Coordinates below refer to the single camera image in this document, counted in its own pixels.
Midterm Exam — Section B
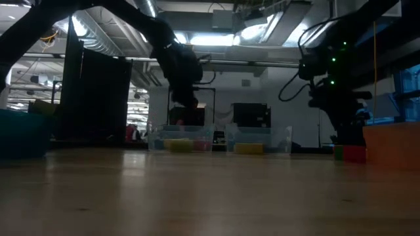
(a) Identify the large grey air duct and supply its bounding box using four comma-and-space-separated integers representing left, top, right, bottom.
282, 0, 335, 50

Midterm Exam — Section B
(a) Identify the clear plastic bin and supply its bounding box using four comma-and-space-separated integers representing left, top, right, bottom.
226, 124, 293, 154
147, 123, 216, 153

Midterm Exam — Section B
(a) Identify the black monitor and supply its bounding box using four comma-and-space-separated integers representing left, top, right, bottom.
168, 106, 206, 127

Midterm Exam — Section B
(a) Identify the black equipment box on stand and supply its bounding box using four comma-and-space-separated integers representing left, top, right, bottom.
231, 103, 272, 128

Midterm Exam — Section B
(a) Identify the small red lego brick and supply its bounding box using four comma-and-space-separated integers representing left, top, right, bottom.
343, 145, 367, 164

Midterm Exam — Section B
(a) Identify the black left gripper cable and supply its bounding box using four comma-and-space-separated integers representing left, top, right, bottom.
195, 54, 217, 91

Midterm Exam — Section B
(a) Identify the black gantry frame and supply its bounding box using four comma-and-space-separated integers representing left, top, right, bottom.
166, 87, 217, 127

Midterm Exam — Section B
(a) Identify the light green wooden block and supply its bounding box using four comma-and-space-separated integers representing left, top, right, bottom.
178, 139, 194, 153

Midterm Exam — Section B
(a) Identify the red background object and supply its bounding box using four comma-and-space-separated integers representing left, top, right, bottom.
125, 123, 145, 144

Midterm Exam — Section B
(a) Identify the grey horizontal pipe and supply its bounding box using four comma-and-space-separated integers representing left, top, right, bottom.
113, 56, 301, 70

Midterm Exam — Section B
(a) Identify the light green arch block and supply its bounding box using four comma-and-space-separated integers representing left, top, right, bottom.
31, 99, 58, 116

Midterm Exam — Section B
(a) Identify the grey vent box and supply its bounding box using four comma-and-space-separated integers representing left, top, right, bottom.
212, 9, 235, 31

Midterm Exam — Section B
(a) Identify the teal plastic bin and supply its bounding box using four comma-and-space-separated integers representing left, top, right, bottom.
0, 109, 53, 159

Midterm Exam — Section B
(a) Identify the silver corrugated duct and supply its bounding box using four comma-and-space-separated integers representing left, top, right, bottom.
54, 9, 125, 56

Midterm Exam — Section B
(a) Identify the long yellow wooden block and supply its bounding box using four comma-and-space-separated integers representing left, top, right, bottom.
234, 143, 264, 155

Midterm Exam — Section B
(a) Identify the ceiling light panel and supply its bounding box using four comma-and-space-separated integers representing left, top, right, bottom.
173, 31, 188, 45
189, 33, 236, 47

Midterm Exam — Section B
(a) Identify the silver round duct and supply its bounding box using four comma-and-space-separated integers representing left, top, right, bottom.
134, 0, 158, 18

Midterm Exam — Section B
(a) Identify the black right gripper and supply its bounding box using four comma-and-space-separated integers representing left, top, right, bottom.
307, 77, 374, 147

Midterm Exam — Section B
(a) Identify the red wooden block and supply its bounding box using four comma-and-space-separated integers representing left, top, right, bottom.
193, 140, 213, 152

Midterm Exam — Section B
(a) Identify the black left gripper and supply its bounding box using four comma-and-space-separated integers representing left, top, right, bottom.
150, 19, 204, 111

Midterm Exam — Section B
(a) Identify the orange plastic bin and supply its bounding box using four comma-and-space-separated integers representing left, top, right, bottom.
362, 123, 420, 172

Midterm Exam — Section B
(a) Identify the black yellow ceiling reel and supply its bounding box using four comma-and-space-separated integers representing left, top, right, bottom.
39, 28, 60, 45

